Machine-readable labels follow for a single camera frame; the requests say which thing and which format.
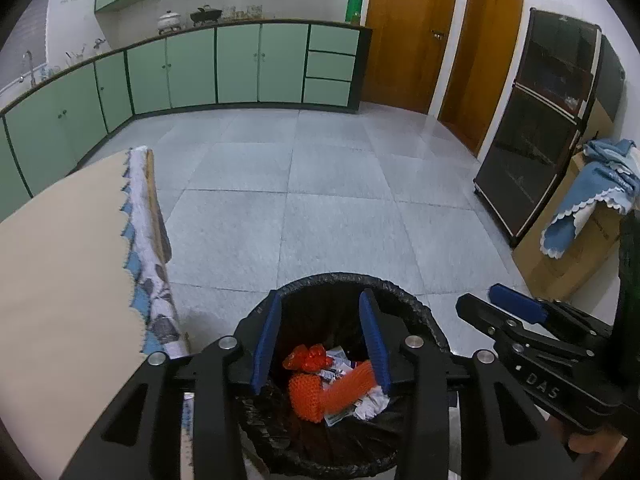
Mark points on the green bottle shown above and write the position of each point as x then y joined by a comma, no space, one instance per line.
353,7

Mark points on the white cooking pot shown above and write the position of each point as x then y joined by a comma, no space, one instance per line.
169,22

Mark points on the cardboard box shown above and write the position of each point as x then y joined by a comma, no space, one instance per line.
575,265

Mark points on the large orange foam net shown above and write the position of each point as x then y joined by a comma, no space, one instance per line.
310,400

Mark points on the wooden table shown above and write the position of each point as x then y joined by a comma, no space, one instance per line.
157,210

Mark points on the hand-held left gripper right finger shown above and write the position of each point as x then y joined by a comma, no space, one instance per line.
375,345

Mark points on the row of glass jars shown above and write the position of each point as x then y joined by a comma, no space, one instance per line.
241,13

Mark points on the black wok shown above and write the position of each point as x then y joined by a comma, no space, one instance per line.
205,16

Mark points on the black trash bin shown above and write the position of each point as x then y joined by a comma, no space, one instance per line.
310,450

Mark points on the black glass cabinet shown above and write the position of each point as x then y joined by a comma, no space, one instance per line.
540,135

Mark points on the utensil rack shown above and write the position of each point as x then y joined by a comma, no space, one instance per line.
76,56

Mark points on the window with blinds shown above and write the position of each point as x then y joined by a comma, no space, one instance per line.
37,25

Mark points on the green base cabinets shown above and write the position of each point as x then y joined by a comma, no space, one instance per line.
235,60

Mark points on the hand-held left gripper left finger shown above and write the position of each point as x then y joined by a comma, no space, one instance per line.
265,350

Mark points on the small white printed wrapper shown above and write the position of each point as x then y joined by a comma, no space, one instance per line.
339,360

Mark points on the floral tablecloth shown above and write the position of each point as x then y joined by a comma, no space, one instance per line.
155,300

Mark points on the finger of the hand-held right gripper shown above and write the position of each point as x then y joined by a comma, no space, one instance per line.
520,302
485,315

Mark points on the plain wooden door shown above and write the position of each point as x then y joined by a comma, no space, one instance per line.
490,60

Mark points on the small orange foam net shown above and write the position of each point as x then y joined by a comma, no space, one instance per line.
306,358

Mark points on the person's right hand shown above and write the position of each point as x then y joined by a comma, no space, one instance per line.
595,445

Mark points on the chrome kitchen faucet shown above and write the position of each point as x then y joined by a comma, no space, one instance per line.
28,65

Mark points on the blue scalloped cloth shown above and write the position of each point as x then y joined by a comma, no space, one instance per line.
590,185

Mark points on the green white plastic package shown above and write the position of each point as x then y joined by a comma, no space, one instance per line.
372,405

